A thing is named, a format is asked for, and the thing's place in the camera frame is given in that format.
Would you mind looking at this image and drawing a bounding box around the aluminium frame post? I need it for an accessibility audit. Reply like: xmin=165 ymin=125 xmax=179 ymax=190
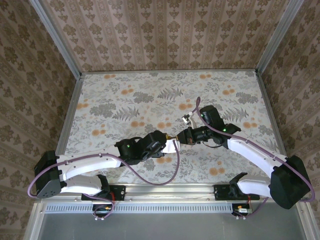
xmin=255 ymin=0 xmax=306 ymax=76
xmin=28 ymin=0 xmax=83 ymax=80

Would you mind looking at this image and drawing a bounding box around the floral table cover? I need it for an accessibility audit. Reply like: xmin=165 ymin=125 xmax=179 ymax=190
xmin=56 ymin=70 xmax=292 ymax=185

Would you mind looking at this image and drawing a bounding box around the slotted grey cable duct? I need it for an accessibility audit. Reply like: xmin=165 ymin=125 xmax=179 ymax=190
xmin=44 ymin=202 xmax=253 ymax=214

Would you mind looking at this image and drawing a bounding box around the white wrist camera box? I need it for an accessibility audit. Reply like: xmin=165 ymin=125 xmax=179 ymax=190
xmin=161 ymin=139 xmax=181 ymax=155
xmin=182 ymin=113 xmax=198 ymax=130

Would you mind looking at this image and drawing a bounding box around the grey metal sheet panel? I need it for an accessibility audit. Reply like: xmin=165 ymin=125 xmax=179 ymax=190
xmin=23 ymin=202 xmax=316 ymax=240

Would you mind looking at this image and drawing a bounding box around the thin black wire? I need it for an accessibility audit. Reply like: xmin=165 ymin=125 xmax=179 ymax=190
xmin=201 ymin=139 xmax=223 ymax=149

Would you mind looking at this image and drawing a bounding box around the wide aluminium extrusion beam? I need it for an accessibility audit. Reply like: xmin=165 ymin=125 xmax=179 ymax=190
xmin=37 ymin=183 xmax=308 ymax=201

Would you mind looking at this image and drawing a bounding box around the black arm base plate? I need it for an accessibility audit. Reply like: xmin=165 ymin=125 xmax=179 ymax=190
xmin=214 ymin=184 xmax=260 ymax=201
xmin=81 ymin=184 xmax=126 ymax=202

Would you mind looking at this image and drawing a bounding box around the aluminium table edge rail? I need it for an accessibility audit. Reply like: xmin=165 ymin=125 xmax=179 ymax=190
xmin=80 ymin=68 xmax=259 ymax=75
xmin=56 ymin=74 xmax=85 ymax=155
xmin=254 ymin=71 xmax=287 ymax=158

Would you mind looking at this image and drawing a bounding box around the black cable junction box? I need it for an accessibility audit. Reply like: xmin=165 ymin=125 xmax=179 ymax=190
xmin=231 ymin=203 xmax=253 ymax=217
xmin=92 ymin=203 xmax=113 ymax=217

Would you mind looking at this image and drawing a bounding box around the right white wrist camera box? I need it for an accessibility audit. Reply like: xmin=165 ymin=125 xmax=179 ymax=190
xmin=182 ymin=113 xmax=198 ymax=130

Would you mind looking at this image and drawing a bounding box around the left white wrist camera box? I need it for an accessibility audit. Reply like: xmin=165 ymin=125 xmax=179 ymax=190
xmin=161 ymin=139 xmax=181 ymax=155

